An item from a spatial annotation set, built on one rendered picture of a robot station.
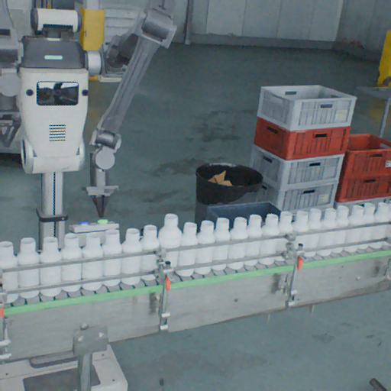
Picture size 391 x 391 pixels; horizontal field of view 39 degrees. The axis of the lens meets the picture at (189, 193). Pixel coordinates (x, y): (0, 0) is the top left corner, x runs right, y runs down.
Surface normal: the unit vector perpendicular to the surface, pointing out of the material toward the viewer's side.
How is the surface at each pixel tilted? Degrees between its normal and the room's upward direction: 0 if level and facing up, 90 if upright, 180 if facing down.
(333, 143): 89
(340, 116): 90
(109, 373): 0
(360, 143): 89
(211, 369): 0
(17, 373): 0
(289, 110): 90
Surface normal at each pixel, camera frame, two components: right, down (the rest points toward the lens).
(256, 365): 0.10, -0.92
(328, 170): 0.51, 0.37
